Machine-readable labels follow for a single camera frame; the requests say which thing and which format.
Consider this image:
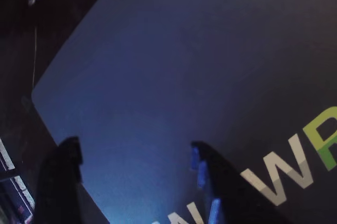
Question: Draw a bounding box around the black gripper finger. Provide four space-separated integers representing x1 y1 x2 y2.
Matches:
190 141 291 224
33 136 88 224

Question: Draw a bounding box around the dark grey NOWROBO mat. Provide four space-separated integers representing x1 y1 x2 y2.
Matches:
31 0 337 224

